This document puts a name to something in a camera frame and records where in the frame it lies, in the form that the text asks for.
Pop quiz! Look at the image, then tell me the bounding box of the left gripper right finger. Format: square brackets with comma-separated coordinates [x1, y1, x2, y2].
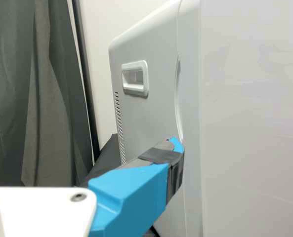
[87, 135, 186, 237]

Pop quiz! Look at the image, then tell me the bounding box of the white incubator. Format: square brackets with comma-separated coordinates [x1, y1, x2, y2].
[108, 0, 186, 237]

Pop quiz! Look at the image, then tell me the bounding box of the incubator door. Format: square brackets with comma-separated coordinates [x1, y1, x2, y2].
[176, 0, 293, 237]

